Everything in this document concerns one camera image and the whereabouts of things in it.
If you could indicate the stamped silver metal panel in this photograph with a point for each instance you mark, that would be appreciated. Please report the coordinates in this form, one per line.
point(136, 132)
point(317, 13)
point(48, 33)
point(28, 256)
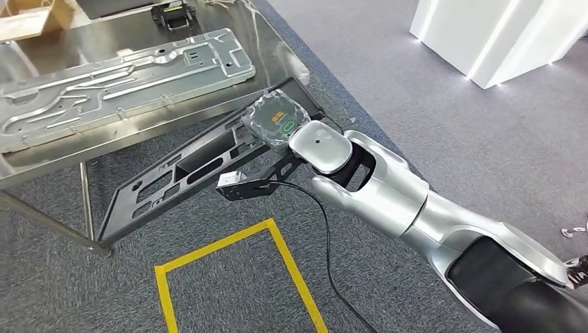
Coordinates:
point(138, 87)

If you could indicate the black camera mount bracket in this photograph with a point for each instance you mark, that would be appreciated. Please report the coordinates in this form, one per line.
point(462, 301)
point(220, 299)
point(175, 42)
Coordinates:
point(248, 190)

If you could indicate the black clamp tool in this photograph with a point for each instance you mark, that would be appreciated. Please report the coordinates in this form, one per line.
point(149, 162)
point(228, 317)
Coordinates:
point(172, 16)

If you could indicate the black plastic frame panel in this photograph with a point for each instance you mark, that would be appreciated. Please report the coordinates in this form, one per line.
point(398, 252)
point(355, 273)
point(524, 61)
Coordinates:
point(117, 218)

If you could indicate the chrome stool base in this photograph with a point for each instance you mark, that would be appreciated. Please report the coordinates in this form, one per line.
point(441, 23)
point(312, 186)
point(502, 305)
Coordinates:
point(574, 231)

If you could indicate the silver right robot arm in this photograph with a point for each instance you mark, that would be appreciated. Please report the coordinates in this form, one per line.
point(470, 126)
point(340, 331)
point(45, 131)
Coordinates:
point(390, 197)

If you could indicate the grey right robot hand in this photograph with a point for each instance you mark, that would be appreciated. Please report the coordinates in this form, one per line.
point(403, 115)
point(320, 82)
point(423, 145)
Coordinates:
point(275, 122)

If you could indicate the open cardboard box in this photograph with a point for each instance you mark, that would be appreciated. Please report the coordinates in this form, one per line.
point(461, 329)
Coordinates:
point(27, 25)

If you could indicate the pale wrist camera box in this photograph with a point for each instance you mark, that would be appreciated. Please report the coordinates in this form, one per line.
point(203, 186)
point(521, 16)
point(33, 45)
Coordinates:
point(231, 179)

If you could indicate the stainless steel workbench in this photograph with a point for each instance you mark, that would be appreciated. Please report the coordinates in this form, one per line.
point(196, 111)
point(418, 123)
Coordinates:
point(115, 39)

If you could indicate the white lit display plinth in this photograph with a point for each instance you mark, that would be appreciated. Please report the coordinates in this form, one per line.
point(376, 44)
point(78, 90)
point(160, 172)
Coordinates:
point(482, 36)

